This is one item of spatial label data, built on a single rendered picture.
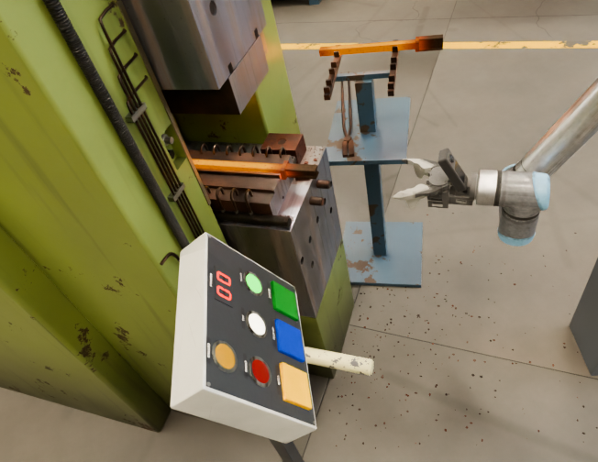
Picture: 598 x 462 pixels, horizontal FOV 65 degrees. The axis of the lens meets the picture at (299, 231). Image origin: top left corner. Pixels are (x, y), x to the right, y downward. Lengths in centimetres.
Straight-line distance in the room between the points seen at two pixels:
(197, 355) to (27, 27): 57
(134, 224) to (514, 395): 154
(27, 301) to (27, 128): 63
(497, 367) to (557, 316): 35
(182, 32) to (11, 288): 81
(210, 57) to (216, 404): 66
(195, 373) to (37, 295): 80
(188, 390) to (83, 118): 51
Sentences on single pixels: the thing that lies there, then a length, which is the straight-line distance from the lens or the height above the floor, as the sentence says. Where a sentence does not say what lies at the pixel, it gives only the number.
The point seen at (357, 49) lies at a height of 103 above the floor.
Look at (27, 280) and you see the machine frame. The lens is 148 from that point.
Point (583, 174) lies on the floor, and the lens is 290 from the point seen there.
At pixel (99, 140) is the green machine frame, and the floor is 140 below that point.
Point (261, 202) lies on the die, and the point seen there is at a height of 98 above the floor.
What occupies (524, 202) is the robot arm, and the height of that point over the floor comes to 98.
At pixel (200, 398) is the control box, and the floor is 117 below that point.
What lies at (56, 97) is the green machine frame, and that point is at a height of 151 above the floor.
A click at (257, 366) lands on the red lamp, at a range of 88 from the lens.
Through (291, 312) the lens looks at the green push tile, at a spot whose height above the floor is 100.
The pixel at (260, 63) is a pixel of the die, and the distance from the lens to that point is 125.
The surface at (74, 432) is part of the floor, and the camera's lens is 240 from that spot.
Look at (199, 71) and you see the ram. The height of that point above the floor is 141.
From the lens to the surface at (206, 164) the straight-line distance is 148.
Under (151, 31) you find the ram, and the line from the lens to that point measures 106.
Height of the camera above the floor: 185
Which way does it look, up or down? 46 degrees down
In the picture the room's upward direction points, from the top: 15 degrees counter-clockwise
